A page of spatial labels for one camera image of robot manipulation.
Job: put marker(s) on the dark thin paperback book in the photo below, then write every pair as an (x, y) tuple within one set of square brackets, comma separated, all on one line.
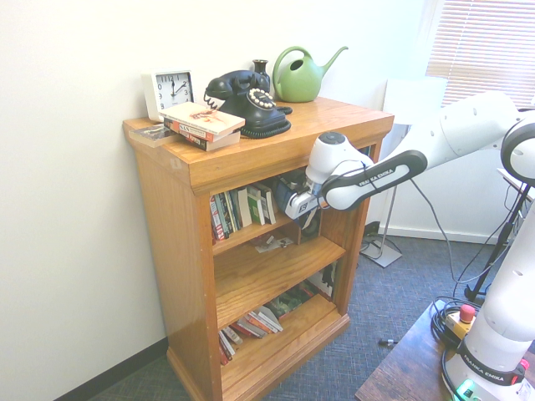
[(148, 135)]

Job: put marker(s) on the green paperback book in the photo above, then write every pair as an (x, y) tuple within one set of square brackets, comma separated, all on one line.
[(255, 206)]

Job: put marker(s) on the plain white paperback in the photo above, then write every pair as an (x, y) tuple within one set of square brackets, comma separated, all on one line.
[(244, 208)]

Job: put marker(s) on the white square analog clock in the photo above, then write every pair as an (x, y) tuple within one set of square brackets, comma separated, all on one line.
[(167, 92)]

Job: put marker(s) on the black spine paperback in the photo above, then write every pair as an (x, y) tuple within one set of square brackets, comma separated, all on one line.
[(226, 215)]

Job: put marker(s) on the white paperback black stripe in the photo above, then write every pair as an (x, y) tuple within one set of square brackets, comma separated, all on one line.
[(269, 204)]

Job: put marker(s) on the oak wooden bookshelf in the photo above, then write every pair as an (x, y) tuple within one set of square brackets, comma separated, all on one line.
[(175, 250)]

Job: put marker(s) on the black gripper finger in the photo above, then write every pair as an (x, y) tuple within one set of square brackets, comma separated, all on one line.
[(299, 184)]

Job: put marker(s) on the dark green flat book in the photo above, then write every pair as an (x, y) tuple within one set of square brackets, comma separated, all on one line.
[(292, 301)]

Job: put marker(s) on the red white spine book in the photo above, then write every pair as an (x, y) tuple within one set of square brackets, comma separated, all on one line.
[(216, 219)]

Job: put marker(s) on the small round dark speaker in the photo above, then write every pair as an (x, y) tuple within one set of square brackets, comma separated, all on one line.
[(312, 229)]

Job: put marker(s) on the black vintage rotary telephone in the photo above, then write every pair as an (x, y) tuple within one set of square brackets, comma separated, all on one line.
[(246, 104)]

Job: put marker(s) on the red white slanted book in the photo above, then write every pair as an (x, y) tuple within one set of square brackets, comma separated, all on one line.
[(225, 348)]

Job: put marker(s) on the white shade floor lamp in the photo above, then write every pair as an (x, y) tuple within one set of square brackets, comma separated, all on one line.
[(414, 96)]

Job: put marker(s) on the window blind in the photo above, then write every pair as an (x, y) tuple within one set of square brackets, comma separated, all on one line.
[(485, 54)]

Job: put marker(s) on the black white picture book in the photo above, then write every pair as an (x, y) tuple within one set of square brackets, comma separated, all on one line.
[(324, 280)]

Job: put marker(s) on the loose photos and papers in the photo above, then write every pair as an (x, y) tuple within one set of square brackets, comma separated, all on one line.
[(271, 244)]

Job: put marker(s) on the teal spine paperback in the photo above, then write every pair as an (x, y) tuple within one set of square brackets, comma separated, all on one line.
[(235, 211)]

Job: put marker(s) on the blue Darwin's Radio paperback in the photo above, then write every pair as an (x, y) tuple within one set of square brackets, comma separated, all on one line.
[(281, 194)]

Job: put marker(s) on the black spine red-lettered book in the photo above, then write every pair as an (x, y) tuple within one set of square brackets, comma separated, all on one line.
[(209, 144)]

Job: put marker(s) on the orange slanted book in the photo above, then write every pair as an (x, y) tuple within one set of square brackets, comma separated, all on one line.
[(251, 326)]

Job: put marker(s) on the yellow red emergency stop button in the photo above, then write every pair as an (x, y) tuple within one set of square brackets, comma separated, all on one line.
[(464, 319)]

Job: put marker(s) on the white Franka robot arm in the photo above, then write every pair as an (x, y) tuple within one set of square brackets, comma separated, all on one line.
[(493, 334)]

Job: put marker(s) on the green plastic watering can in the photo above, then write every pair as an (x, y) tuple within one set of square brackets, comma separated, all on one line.
[(297, 83)]

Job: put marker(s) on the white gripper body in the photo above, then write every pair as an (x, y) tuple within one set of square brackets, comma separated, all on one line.
[(303, 205)]

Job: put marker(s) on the grey white slanted book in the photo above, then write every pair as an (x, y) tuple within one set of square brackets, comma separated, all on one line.
[(269, 318)]

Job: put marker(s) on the orange white spine book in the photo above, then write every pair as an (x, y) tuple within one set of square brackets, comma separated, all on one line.
[(196, 133)]

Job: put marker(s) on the black camera stand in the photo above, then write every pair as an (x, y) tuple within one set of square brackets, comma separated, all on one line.
[(501, 246)]

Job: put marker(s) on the black glossy vase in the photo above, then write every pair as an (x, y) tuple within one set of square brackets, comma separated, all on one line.
[(260, 69)]

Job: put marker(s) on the blue Thailand guide book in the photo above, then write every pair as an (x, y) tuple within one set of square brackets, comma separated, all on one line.
[(370, 153)]

